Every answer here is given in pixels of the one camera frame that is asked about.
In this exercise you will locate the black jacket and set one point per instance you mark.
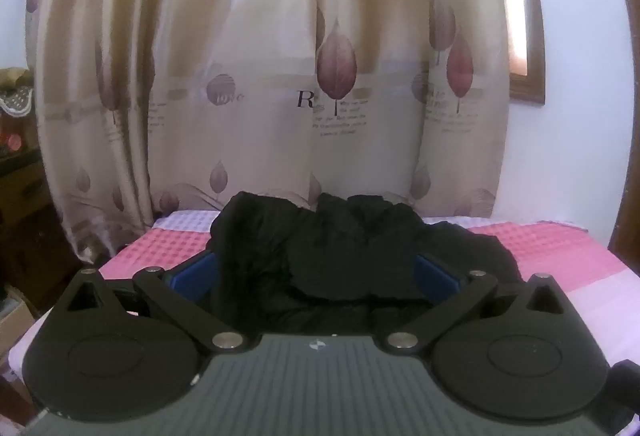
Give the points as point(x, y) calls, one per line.
point(350, 251)

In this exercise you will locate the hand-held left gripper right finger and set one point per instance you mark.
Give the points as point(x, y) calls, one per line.
point(436, 272)

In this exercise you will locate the cardboard box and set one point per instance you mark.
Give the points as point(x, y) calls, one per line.
point(15, 321)

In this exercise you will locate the pink checked bed sheet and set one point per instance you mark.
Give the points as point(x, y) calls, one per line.
point(560, 256)

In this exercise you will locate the wooden cabinet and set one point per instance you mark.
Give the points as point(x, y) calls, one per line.
point(27, 226)

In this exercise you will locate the beige leaf print curtain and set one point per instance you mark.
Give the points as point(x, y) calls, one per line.
point(280, 65)

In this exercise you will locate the wooden window frame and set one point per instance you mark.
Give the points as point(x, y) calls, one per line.
point(532, 40)

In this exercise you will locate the brown wooden furniture edge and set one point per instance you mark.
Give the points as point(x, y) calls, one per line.
point(625, 115)

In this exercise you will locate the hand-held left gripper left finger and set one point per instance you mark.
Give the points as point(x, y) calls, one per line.
point(192, 273)

